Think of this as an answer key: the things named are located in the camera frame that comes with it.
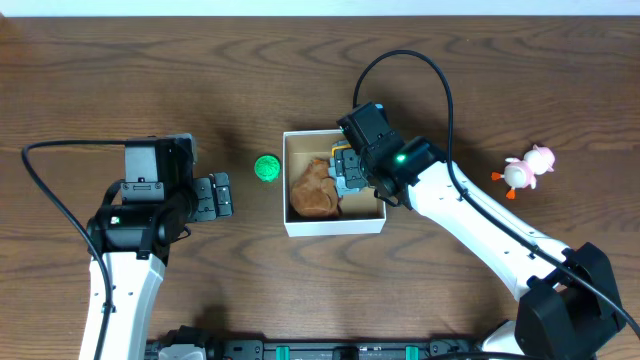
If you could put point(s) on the pink white duck toy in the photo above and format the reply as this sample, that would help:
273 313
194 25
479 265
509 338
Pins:
522 173

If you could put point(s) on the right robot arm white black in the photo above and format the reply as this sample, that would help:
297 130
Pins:
568 301

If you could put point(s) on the brown plush bear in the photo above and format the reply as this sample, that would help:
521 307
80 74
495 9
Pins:
314 194

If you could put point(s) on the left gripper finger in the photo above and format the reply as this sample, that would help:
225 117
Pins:
222 182
224 204

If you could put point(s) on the white cardboard box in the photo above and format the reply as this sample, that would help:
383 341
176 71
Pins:
360 213

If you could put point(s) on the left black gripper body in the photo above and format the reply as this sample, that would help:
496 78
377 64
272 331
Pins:
203 198

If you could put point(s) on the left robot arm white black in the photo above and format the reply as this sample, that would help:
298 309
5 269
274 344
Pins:
134 239

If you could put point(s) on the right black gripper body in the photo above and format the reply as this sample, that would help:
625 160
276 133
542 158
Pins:
349 163

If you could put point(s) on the grey yellow toy truck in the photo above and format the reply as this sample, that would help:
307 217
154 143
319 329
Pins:
335 146

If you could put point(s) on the green round toy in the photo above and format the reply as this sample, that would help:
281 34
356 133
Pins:
267 168

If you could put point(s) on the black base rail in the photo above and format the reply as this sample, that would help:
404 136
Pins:
193 343

